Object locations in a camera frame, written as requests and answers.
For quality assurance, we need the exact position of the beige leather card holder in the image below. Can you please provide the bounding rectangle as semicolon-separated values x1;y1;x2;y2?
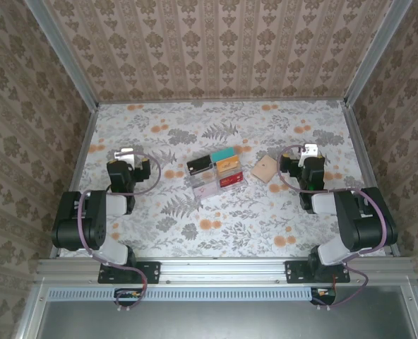
249;155;277;184

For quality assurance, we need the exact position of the clear acrylic card organizer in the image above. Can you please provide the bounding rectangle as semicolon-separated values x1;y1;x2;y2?
184;146;247;199

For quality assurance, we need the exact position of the black card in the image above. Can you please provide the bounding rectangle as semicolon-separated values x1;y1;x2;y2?
186;154;214;177

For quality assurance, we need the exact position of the orange card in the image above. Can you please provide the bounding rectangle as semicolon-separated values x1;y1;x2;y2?
216;157;240;174

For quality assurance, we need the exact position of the red VIP card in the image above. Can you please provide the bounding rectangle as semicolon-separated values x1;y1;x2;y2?
218;172;245;189

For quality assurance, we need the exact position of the teal card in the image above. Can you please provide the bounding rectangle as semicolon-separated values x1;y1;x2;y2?
210;148;237;164

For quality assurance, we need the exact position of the white pink card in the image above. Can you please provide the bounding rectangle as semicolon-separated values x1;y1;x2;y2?
193;182;220;199

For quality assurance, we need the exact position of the black connector box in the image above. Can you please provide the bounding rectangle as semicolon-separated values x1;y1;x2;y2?
114;287;143;307
309;287;337;307

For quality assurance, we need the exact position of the grey metal panel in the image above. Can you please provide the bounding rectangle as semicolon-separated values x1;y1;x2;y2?
35;299;418;339

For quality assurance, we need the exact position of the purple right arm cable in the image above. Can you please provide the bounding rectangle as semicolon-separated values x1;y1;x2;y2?
277;144;390;310

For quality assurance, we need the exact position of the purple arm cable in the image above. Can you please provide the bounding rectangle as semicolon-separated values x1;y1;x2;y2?
277;144;390;310
76;151;162;314

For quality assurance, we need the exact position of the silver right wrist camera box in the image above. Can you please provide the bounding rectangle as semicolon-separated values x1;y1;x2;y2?
298;143;319;167

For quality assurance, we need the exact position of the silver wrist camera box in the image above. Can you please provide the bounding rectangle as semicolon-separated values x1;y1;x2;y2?
298;143;319;167
114;147;142;169

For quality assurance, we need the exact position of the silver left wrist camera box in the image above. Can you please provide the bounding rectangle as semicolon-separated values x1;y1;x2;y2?
114;147;142;169

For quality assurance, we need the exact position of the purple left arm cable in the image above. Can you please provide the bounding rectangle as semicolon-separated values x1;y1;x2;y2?
76;151;162;314

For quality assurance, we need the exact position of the aluminium table side rail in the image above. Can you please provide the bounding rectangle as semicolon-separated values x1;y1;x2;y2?
49;104;100;258
340;100;402;258

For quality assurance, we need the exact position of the aluminium table end rail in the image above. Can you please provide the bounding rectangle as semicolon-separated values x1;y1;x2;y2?
96;97;347;105

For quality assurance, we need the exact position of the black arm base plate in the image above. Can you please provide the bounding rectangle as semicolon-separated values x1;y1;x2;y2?
285;260;351;285
97;260;160;285

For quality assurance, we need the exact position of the aluminium corner post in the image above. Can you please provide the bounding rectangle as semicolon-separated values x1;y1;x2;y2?
23;0;100;110
342;0;413;107

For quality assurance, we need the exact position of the aluminium mounting rail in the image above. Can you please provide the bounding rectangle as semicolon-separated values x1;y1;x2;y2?
35;257;417;285

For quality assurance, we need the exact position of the grey slotted cable duct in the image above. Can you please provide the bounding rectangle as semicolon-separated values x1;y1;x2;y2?
48;286;311;302

